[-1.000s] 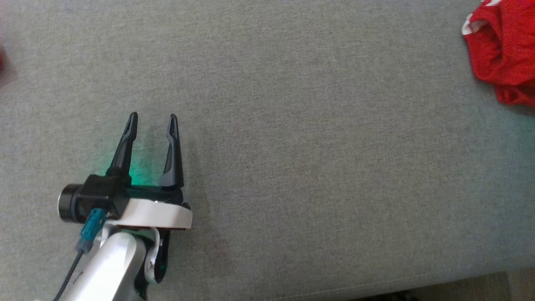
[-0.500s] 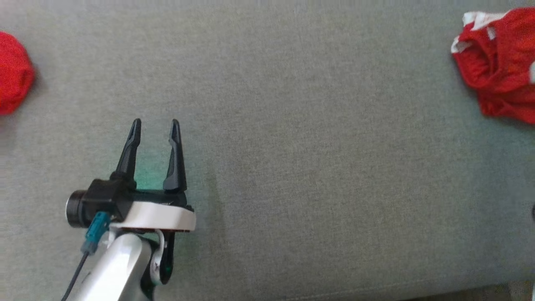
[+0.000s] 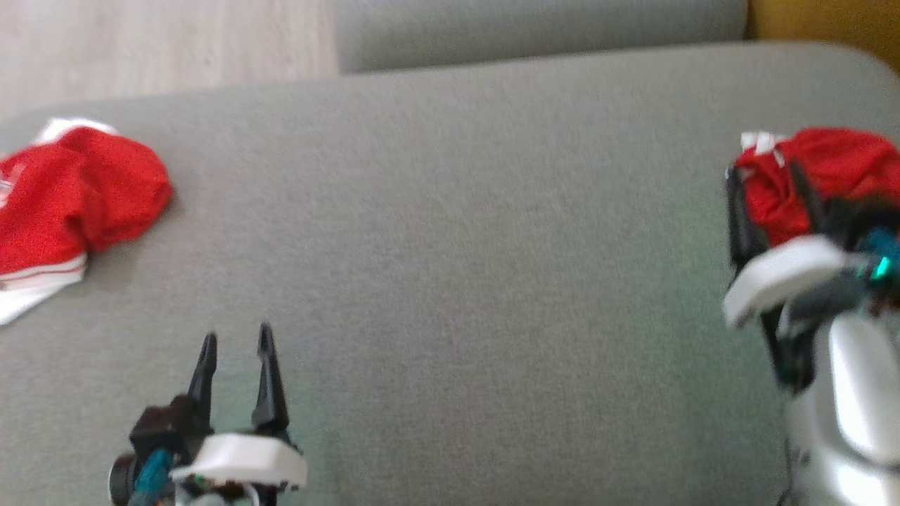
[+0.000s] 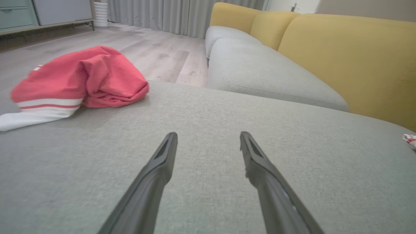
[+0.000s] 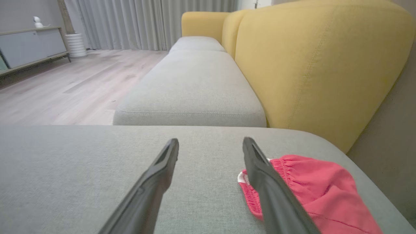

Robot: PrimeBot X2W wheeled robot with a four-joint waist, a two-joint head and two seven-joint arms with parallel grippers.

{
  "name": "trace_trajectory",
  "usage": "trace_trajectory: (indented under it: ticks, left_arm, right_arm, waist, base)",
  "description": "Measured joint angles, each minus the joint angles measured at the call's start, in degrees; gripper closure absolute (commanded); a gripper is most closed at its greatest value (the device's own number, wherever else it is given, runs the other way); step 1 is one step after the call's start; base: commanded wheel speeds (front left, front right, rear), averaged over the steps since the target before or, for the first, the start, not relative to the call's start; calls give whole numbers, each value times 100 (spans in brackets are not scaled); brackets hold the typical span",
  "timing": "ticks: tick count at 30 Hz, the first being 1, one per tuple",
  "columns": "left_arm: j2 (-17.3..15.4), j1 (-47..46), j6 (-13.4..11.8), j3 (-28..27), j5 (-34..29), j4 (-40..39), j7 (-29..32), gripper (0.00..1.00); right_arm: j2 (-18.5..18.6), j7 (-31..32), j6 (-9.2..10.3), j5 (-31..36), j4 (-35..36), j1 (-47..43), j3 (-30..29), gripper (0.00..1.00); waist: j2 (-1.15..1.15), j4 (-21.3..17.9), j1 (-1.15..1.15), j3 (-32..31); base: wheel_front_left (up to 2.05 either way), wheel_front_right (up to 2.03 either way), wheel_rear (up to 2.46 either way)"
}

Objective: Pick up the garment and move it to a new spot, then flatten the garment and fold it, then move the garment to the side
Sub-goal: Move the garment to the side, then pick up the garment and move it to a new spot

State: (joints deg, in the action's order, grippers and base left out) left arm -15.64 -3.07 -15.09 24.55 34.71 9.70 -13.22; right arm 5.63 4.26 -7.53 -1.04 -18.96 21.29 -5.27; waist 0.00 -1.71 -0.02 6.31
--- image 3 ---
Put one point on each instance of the left gripper white-banded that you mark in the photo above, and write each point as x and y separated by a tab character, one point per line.
246	460

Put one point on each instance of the grey sofa seat cushion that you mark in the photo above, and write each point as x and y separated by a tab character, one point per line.
457	211

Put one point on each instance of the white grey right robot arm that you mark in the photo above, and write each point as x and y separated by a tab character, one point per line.
851	422

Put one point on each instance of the red shirt with white trim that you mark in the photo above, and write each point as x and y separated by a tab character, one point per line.
77	204

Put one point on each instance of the right gripper white-banded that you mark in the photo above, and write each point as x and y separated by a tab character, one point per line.
780	277

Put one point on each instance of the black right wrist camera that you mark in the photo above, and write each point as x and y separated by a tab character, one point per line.
854	214

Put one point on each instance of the grey sofa back cushion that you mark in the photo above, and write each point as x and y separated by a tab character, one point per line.
541	31

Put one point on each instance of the yellow upholstered cushion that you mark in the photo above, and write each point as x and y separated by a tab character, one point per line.
830	24

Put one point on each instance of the red shorts with white trim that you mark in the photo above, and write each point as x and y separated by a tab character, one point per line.
837	165

